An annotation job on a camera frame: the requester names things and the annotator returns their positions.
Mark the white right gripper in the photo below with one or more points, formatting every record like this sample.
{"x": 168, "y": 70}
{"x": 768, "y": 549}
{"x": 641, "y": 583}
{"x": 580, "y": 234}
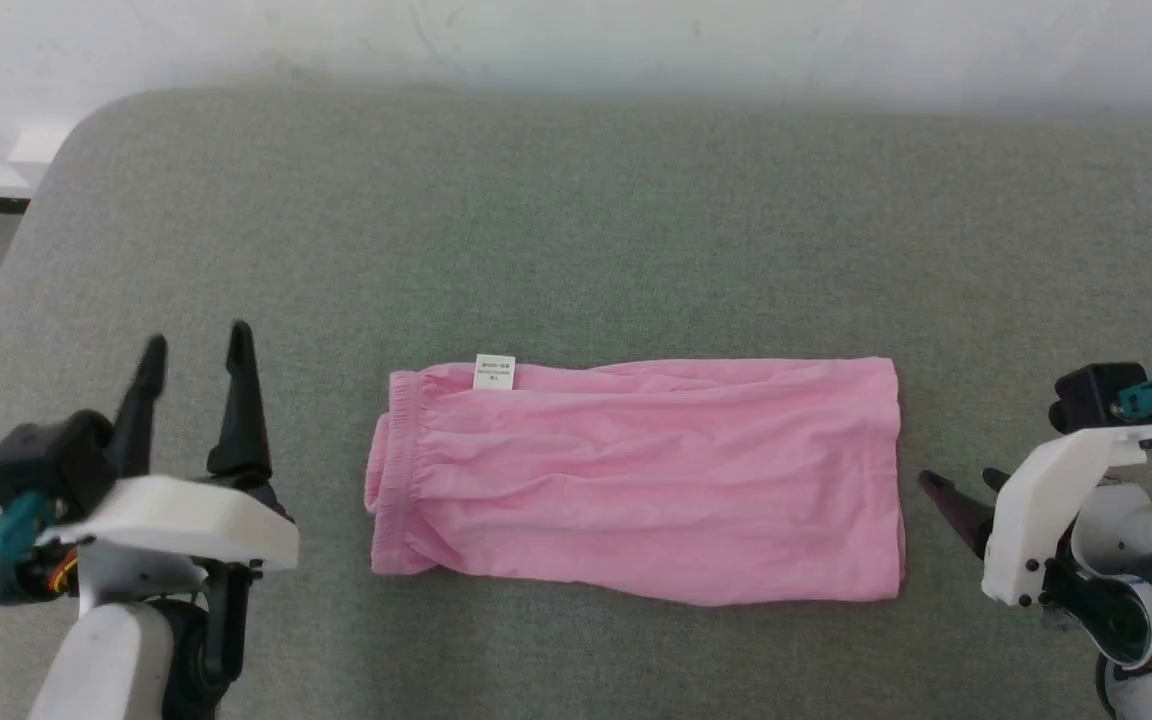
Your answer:
{"x": 1046, "y": 510}

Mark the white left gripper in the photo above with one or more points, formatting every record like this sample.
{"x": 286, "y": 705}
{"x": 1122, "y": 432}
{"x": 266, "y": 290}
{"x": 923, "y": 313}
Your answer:
{"x": 186, "y": 520}

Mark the pink cotton shorts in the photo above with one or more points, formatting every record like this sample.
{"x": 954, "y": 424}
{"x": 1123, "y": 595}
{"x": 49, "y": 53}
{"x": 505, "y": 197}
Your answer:
{"x": 656, "y": 480}

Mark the grey fabric sofa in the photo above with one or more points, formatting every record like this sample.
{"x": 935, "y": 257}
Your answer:
{"x": 576, "y": 230}

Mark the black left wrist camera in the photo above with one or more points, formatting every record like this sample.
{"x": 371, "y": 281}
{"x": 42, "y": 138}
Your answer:
{"x": 46, "y": 460}

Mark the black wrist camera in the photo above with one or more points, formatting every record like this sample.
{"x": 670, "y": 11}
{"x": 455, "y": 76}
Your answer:
{"x": 46, "y": 460}
{"x": 1091, "y": 395}

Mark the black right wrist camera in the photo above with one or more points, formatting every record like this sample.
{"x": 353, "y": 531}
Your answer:
{"x": 1091, "y": 395}

